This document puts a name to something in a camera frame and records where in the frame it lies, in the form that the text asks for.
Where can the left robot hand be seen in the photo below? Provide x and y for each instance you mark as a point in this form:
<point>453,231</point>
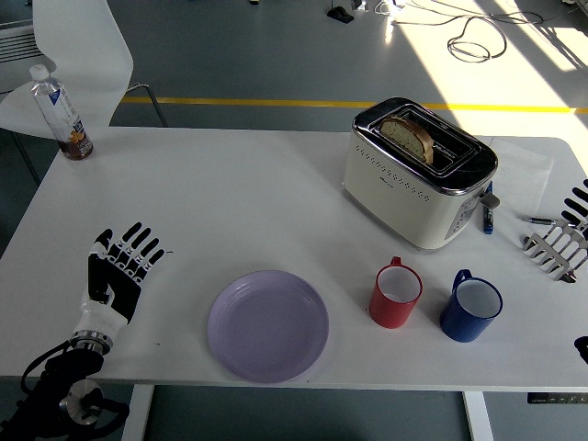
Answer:
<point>115,289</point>

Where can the purple plastic plate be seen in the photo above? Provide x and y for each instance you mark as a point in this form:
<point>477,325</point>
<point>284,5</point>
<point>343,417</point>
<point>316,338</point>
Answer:
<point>268,326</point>

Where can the bread slice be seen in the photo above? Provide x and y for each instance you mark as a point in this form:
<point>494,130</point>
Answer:
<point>406,133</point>

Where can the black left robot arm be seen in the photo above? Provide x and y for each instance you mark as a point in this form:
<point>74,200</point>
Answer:
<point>69,367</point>

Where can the white table leg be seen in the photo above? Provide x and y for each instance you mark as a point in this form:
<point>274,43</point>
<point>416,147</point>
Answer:
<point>478,415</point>
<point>137,413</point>

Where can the clear plastic drink bottle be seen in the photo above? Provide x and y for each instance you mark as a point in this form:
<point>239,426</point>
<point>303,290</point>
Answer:
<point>62,115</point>

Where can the white chair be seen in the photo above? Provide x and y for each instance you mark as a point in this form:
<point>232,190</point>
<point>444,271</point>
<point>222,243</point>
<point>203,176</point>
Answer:
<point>82,50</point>

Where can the white slatted radiator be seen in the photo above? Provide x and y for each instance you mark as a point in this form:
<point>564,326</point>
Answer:
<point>18,43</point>

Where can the red enamel mug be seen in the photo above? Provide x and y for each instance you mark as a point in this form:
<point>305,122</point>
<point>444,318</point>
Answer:
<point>390,312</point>

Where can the cream and chrome toaster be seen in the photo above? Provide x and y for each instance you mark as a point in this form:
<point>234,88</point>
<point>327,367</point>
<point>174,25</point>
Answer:
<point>399,193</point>

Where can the blue enamel mug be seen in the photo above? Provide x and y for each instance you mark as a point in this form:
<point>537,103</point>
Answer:
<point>459,326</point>

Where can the black floor device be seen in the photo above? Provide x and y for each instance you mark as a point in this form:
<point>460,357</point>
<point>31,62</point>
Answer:
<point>341,14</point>

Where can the blue marker pen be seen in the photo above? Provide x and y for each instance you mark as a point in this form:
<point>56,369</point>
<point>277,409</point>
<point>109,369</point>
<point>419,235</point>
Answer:
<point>487,218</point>

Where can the white paper sheet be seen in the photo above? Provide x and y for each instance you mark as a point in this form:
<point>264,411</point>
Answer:
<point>523,170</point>

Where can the silver ballpoint pen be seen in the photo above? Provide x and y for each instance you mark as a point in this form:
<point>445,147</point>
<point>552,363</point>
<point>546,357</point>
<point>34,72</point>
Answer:
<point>539,221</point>

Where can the silver metal toast rack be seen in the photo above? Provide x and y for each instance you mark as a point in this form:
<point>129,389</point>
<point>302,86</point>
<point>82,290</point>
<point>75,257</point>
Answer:
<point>551,255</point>

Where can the black table control panel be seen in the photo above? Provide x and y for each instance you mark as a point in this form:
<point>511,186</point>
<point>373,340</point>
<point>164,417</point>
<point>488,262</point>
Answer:
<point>556,399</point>

